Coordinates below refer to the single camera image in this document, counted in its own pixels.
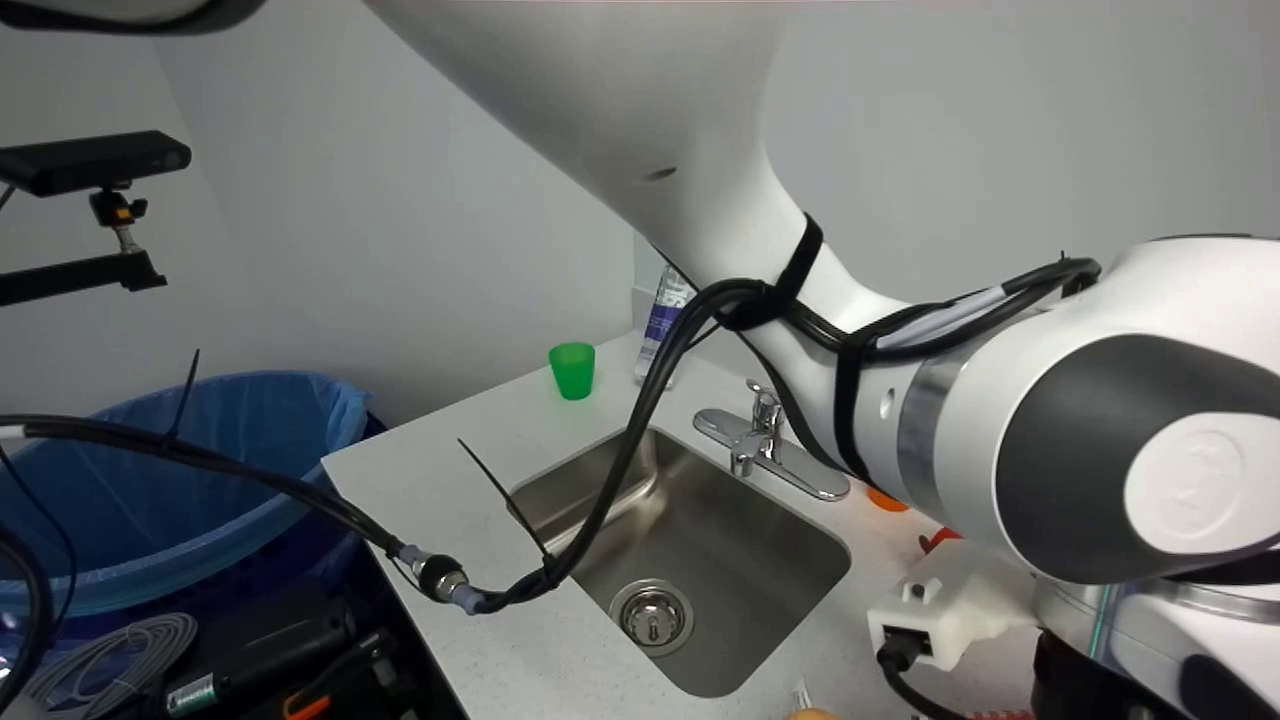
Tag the stainless steel sink basin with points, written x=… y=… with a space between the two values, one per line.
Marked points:
x=720 y=547

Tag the black camera on stand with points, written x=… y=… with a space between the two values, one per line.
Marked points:
x=92 y=160

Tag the black power tool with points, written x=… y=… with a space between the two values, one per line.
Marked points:
x=285 y=653

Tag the metal sink drain strainer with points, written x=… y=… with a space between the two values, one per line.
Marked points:
x=648 y=612

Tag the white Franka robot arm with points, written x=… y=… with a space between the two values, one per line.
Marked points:
x=824 y=160

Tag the chrome sink faucet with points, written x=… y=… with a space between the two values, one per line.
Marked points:
x=762 y=444

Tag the clear plastic water bottle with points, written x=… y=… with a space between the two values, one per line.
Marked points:
x=652 y=325

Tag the bin with blue liner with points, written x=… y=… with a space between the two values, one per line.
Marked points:
x=174 y=466

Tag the green plastic cup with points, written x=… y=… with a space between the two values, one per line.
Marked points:
x=574 y=371

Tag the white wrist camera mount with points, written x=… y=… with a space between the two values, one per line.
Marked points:
x=940 y=621

